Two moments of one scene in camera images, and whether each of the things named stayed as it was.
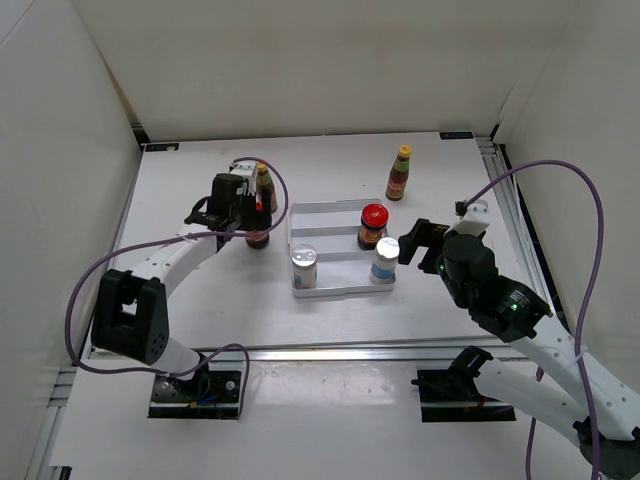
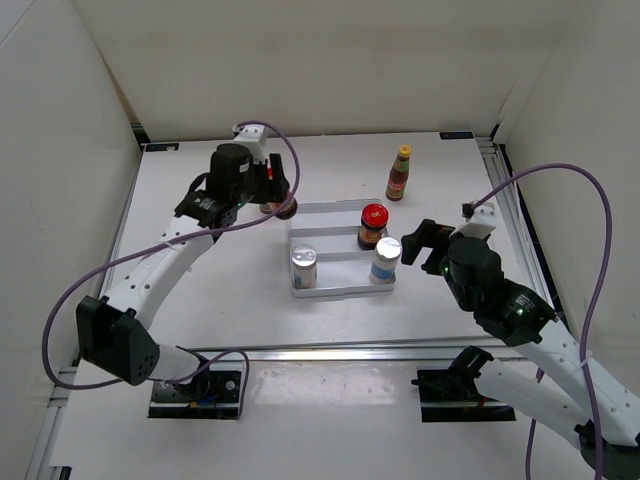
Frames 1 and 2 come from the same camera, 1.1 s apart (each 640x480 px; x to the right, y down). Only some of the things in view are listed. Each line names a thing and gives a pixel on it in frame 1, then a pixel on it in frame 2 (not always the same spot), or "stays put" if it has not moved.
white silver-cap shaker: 304,268 stays put
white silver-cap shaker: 384,265 stays put
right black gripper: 424,234 stays put
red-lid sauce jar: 257,241 -> 287,211
